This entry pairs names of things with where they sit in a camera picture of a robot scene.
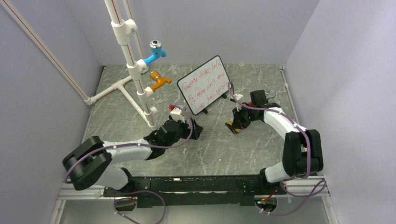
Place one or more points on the blue faucet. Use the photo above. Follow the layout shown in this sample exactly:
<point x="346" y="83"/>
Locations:
<point x="157" y="52"/>

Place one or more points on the black wire whiteboard stand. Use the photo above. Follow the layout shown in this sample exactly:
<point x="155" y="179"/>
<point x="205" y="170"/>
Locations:
<point x="213" y="103"/>

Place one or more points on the white PVC pipe frame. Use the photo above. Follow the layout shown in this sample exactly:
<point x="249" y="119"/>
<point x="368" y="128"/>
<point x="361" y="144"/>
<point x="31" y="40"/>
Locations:
<point x="123" y="30"/>

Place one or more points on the yellow black eraser cloth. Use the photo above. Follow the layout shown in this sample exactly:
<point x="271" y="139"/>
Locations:
<point x="229" y="125"/>

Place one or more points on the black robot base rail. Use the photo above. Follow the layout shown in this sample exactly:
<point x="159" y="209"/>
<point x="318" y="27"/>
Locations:
<point x="243" y="190"/>

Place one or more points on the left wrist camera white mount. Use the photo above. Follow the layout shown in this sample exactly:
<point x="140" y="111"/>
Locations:
<point x="176" y="114"/>

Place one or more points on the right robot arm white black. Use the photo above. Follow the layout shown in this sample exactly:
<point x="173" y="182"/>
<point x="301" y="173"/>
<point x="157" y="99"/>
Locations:
<point x="302" y="150"/>

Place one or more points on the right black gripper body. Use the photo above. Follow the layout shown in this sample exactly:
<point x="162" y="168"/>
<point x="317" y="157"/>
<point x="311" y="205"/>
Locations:
<point x="244" y="116"/>

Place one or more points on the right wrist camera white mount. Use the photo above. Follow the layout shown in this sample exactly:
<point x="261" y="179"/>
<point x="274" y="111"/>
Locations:
<point x="238" y="98"/>

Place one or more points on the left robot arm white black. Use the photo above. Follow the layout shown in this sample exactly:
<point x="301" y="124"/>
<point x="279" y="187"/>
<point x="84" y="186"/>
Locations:
<point x="92" y="162"/>

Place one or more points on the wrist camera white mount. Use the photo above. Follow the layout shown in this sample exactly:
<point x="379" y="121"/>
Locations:
<point x="176" y="114"/>
<point x="238" y="98"/>

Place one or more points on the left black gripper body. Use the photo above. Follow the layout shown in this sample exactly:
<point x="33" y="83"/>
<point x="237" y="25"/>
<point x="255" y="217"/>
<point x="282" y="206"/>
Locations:
<point x="183" y="132"/>

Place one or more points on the small black-framed whiteboard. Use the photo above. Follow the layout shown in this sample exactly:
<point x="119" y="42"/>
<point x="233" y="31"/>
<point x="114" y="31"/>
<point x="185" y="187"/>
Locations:
<point x="202" y="86"/>

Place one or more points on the aluminium extrusion frame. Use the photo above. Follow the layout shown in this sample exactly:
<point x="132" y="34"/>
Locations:
<point x="292" y="188"/>

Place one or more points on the orange faucet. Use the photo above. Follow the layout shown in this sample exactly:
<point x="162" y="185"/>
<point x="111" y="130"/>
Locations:
<point x="160" y="81"/>

